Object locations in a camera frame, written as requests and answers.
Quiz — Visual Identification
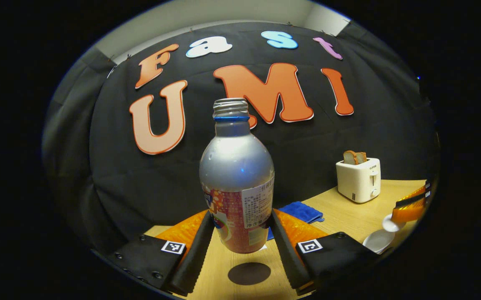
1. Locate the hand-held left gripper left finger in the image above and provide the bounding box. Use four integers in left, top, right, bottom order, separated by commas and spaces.
107, 210, 216, 297

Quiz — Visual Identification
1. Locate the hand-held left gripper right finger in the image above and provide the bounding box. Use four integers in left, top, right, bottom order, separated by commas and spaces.
268, 208, 381, 296

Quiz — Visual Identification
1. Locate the white teacup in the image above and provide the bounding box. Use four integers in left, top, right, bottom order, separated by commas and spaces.
362, 228, 396, 255

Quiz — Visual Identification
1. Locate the dark round coaster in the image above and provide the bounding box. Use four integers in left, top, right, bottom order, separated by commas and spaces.
228, 262, 272, 286

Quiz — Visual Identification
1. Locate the silver water bottle red label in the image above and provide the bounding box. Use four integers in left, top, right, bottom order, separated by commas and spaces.
199, 98, 275, 254

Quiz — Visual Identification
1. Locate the blue folded cloth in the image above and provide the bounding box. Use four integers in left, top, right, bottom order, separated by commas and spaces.
266, 201, 325, 241

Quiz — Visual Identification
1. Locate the white toaster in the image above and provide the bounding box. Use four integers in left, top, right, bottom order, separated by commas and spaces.
336, 157, 381, 204

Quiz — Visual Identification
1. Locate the bread slice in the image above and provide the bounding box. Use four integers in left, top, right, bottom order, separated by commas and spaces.
343, 150, 368, 165

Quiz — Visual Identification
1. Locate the black backdrop cloth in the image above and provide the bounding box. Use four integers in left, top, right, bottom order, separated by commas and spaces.
43, 21, 439, 255

